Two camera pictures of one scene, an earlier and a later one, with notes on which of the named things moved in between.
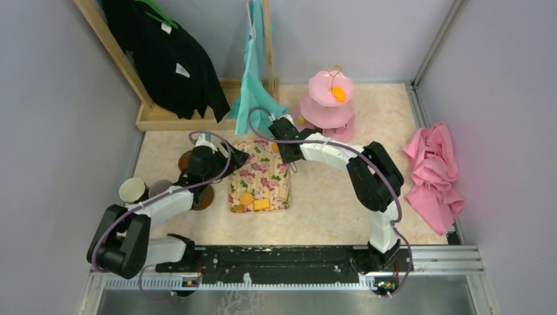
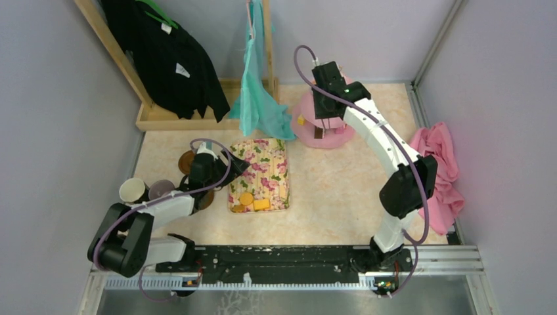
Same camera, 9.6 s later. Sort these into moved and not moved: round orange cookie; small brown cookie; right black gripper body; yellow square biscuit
Moved: right black gripper body
Not moved: round orange cookie; small brown cookie; yellow square biscuit
